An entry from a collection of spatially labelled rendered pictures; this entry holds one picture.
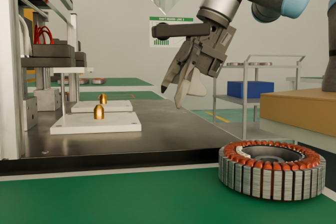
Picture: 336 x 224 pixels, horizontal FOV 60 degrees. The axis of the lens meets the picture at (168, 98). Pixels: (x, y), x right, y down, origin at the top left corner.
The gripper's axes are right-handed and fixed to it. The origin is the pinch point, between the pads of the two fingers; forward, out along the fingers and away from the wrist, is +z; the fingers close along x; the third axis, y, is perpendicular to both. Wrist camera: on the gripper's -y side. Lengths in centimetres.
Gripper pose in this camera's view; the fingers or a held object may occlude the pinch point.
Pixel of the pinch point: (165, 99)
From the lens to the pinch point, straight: 62.7
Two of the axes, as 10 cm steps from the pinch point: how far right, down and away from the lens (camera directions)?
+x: -2.2, -2.2, 9.5
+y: 8.8, 3.7, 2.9
